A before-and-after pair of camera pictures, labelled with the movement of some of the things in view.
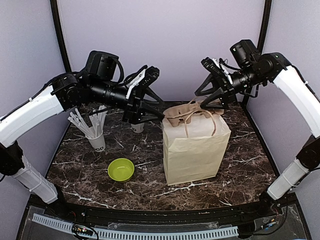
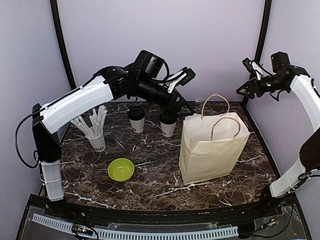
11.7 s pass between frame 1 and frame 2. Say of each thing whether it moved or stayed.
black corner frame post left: stayed
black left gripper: moved
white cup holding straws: stayed
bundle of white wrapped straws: stayed
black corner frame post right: stayed
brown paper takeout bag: moved
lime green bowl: stayed
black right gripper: moved
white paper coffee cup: stayed
